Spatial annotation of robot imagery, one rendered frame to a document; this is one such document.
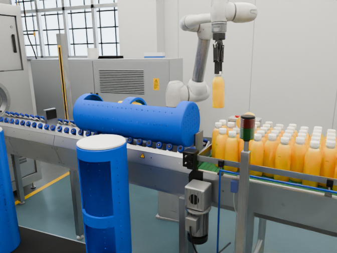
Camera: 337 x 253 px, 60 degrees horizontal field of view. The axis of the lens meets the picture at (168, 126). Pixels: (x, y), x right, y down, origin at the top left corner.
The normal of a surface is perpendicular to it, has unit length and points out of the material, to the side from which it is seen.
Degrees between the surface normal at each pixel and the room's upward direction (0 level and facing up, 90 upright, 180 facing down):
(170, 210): 90
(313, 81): 90
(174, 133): 102
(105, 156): 90
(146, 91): 90
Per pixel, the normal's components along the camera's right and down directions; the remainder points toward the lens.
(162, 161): -0.46, -0.11
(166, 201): -0.37, 0.24
